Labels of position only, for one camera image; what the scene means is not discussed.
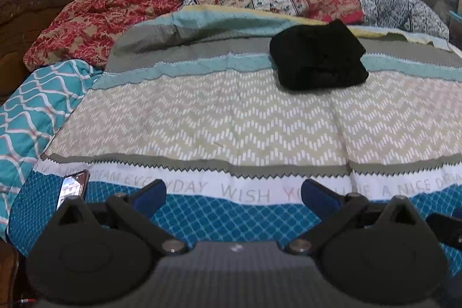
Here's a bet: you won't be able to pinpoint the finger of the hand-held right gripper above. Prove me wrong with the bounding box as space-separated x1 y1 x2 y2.
426 208 462 249

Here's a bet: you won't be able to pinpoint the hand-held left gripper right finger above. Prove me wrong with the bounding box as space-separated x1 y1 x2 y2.
287 179 428 255

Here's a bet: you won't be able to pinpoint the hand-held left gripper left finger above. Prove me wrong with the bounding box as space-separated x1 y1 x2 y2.
54 182 188 256

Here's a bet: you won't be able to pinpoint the black pants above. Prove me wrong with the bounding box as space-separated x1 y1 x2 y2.
269 19 369 91

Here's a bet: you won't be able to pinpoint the smartphone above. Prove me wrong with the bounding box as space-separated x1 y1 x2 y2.
56 170 91 213

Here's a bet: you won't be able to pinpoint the teal grey zigzag bedspread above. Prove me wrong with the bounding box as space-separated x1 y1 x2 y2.
7 5 462 260

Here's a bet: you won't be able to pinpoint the teal lattice-print blanket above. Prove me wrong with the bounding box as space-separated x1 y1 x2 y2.
0 60 103 236

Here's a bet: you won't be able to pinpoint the red patterned blanket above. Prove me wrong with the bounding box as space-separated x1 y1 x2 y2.
23 0 197 71

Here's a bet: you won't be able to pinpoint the dark carved wooden headboard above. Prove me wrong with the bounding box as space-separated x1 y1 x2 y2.
0 0 88 107

